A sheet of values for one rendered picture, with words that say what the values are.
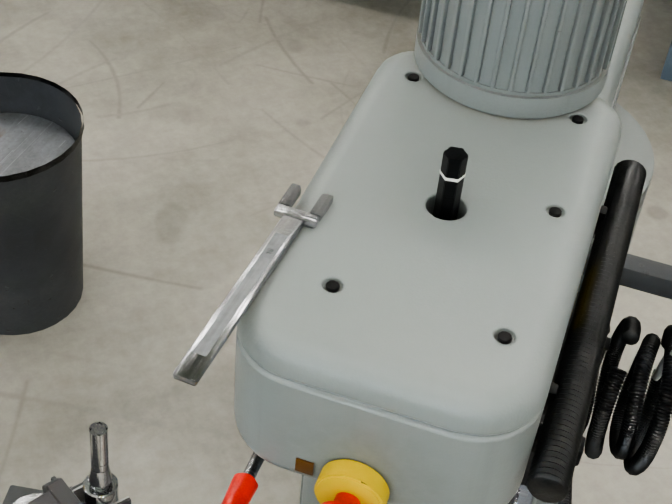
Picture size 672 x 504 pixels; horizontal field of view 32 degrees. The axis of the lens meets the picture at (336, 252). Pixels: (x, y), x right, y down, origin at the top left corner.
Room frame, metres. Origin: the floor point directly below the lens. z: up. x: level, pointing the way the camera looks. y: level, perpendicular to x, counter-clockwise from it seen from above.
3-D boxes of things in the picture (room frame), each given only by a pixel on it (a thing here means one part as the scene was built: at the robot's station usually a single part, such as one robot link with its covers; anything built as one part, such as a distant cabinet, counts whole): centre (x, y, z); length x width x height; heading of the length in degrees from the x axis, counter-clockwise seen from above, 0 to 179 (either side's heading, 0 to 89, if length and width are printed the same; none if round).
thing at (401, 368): (0.82, -0.10, 1.81); 0.47 x 0.26 x 0.16; 165
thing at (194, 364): (0.68, 0.06, 1.89); 0.24 x 0.04 x 0.01; 162
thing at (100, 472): (0.94, 0.28, 1.29); 0.03 x 0.03 x 0.11
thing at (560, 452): (0.80, -0.24, 1.79); 0.45 x 0.04 x 0.04; 165
